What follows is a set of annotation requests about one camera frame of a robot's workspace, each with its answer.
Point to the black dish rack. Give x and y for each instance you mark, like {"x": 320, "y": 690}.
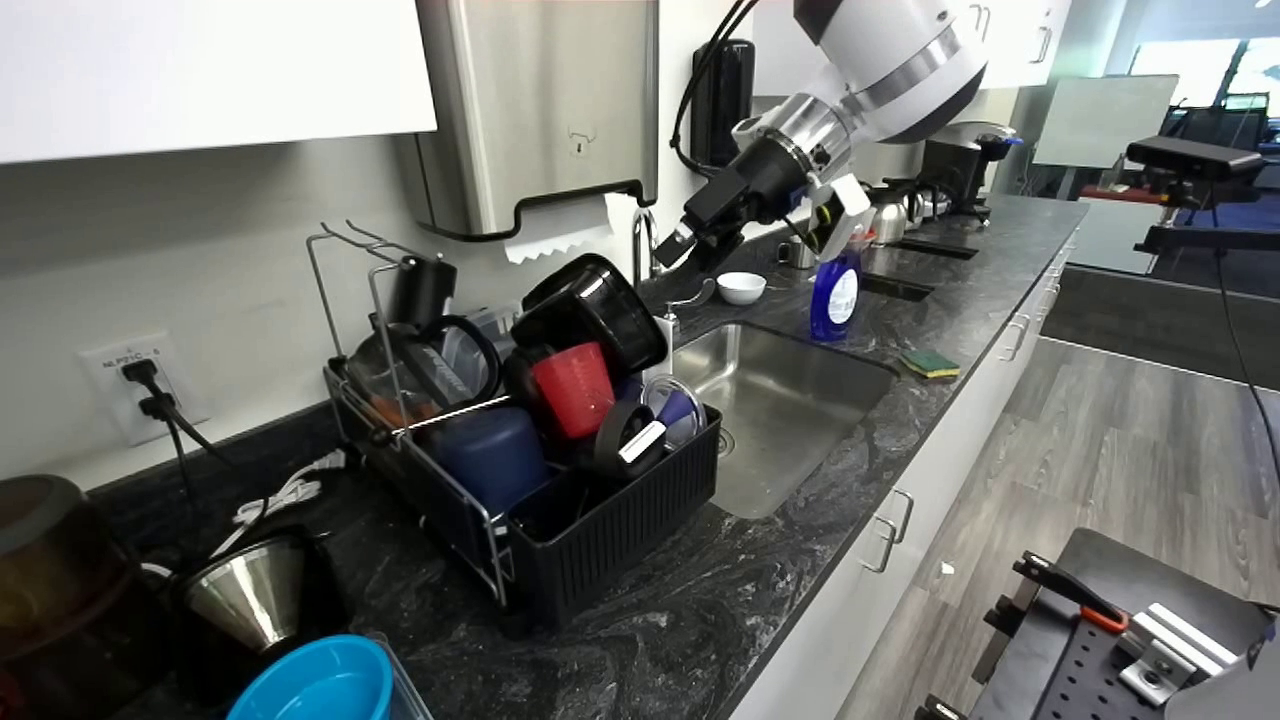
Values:
{"x": 601, "y": 532}

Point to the red plastic cup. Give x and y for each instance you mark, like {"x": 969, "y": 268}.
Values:
{"x": 575, "y": 391}

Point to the white paper towel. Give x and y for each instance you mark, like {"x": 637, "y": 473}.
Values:
{"x": 566, "y": 236}

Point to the blue dish soap bottle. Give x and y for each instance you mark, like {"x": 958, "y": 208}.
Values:
{"x": 832, "y": 305}

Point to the chrome sink faucet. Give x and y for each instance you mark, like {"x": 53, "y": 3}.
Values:
{"x": 642, "y": 254}

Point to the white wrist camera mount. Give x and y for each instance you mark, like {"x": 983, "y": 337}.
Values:
{"x": 836, "y": 212}

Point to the black coffee maker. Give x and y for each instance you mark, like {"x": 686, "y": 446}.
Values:
{"x": 962, "y": 165}

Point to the stainless steel sink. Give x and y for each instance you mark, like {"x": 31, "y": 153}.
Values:
{"x": 781, "y": 414}

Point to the green yellow sponge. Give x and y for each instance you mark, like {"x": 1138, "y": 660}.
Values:
{"x": 930, "y": 360}

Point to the steel paper towel dispenser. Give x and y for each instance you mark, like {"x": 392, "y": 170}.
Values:
{"x": 540, "y": 107}

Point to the brown glass pot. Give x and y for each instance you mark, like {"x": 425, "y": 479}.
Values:
{"x": 53, "y": 563}

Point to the grey monitor screen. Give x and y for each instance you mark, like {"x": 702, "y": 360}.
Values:
{"x": 1106, "y": 123}

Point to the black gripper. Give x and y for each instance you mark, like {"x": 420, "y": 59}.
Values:
{"x": 745, "y": 194}

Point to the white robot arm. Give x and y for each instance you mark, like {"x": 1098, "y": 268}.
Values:
{"x": 893, "y": 65}

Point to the clear glass lid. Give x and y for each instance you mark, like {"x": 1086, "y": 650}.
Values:
{"x": 433, "y": 366}

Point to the black perforated board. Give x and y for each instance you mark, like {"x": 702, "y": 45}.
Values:
{"x": 1134, "y": 640}

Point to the clear blue cup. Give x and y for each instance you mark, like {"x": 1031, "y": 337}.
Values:
{"x": 677, "y": 408}

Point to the white lower cabinets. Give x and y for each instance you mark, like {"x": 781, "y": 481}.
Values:
{"x": 907, "y": 532}

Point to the black camera bar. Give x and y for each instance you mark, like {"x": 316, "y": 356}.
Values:
{"x": 1192, "y": 153}

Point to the dark blue pot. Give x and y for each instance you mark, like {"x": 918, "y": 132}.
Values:
{"x": 492, "y": 461}

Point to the white wall outlet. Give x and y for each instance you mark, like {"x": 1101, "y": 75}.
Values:
{"x": 126, "y": 387}

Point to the black round container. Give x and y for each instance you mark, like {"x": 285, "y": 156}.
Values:
{"x": 624, "y": 435}

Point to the black cup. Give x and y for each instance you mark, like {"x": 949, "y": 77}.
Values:
{"x": 420, "y": 288}

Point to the blue plastic bowl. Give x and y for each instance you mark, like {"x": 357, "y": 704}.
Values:
{"x": 320, "y": 681}

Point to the black wall soap dispenser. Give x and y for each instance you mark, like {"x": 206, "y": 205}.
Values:
{"x": 718, "y": 80}

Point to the steel conical pot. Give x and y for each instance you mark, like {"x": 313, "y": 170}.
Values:
{"x": 245, "y": 595}

